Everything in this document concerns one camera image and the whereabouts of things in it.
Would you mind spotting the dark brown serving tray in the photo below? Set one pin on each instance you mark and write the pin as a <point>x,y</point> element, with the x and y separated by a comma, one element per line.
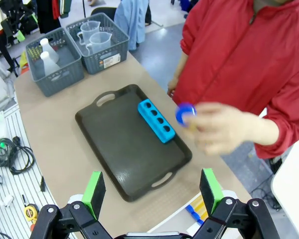
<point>129,149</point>

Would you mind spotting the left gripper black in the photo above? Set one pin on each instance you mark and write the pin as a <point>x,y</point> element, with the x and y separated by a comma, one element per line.
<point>17,22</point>

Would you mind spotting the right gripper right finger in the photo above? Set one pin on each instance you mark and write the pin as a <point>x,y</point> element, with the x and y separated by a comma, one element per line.
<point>209,191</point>

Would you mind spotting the blue test tube rack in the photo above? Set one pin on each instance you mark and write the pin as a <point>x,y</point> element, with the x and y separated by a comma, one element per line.
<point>149,122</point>

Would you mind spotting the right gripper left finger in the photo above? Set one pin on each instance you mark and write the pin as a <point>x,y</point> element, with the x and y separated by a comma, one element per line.
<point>94,196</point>

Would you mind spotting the light blue shirt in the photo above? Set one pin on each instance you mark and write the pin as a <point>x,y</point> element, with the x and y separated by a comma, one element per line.
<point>132,22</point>

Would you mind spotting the black marker pen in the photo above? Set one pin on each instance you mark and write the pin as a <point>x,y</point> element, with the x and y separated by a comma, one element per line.
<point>42,185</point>

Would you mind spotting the grey plastic basket with sticker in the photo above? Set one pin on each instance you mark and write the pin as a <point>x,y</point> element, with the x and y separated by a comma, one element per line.
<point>94,65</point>

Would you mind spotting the person's right hand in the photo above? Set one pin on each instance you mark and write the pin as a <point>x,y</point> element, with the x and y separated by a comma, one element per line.
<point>172,87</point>

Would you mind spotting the white plastic conical flask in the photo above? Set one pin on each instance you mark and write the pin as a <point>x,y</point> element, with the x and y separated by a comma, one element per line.
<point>48,66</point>
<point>46,46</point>

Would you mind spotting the person's right forearm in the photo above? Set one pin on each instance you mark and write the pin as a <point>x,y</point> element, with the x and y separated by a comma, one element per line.
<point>180,67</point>

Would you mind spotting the blue-capped amber test tube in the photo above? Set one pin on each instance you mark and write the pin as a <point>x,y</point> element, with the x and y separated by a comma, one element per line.
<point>180,119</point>
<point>199,220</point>
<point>191,209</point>

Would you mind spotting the black chair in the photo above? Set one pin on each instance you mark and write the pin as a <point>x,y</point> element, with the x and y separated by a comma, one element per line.
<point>99,11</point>

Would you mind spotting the person's left hand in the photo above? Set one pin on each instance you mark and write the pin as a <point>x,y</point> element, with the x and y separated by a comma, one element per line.
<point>221,127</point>

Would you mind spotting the person in red jacket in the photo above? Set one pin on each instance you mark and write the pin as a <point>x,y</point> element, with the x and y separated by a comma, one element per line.
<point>239,49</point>

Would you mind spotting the person's left forearm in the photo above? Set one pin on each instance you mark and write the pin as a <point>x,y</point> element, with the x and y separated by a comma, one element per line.
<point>266,130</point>

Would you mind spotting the yellow tape measure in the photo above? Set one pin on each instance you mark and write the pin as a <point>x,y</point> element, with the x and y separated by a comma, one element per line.
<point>30,211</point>

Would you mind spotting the white table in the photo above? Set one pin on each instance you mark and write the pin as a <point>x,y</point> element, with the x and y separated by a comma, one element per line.
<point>294,194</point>

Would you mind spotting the clear plastic measuring cup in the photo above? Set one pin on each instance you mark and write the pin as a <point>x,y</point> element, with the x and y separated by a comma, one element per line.
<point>99,42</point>
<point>88,28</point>

